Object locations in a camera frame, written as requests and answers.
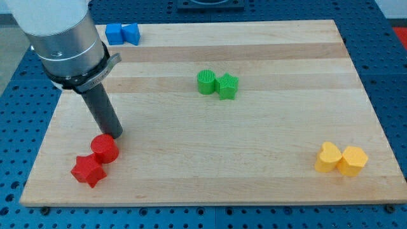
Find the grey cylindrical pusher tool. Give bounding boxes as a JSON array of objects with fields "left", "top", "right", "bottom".
[{"left": 82, "top": 83, "right": 123, "bottom": 139}]

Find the yellow hexagon block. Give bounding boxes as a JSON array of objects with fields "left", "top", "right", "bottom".
[{"left": 336, "top": 146, "right": 369, "bottom": 177}]

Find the green star block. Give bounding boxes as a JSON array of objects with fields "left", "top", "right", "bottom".
[{"left": 215, "top": 73, "right": 239, "bottom": 100}]

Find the yellow heart block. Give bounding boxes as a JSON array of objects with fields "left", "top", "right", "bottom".
[{"left": 314, "top": 141, "right": 341, "bottom": 172}]

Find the green cylinder block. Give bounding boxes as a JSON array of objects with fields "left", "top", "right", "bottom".
[{"left": 197, "top": 69, "right": 216, "bottom": 95}]

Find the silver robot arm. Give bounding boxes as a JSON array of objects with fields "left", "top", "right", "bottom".
[{"left": 5, "top": 0, "right": 123, "bottom": 139}]

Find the red cylinder block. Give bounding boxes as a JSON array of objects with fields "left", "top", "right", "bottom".
[{"left": 90, "top": 134, "right": 119, "bottom": 163}]

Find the red star block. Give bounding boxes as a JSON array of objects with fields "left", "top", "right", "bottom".
[{"left": 71, "top": 153, "right": 107, "bottom": 188}]

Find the blue cube block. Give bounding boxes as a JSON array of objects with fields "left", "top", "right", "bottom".
[{"left": 105, "top": 24, "right": 124, "bottom": 45}]

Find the wooden board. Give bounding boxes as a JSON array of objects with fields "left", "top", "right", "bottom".
[{"left": 20, "top": 20, "right": 406, "bottom": 207}]

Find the dark mounting plate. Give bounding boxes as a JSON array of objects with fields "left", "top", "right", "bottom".
[{"left": 175, "top": 0, "right": 245, "bottom": 10}]

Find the blue triangle block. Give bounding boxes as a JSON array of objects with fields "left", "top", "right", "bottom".
[{"left": 121, "top": 23, "right": 141, "bottom": 46}]

